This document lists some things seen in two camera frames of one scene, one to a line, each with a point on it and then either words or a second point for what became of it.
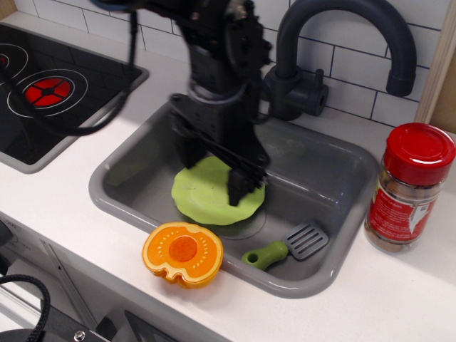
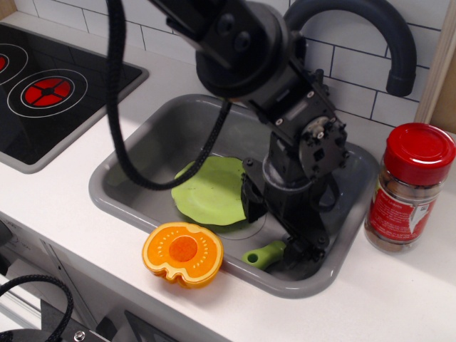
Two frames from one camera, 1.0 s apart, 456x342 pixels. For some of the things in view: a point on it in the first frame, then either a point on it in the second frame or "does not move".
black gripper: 228,132 -> 298,175
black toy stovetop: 71,87 does not move
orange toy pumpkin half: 189,254 does not move
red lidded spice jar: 402,204 does not move
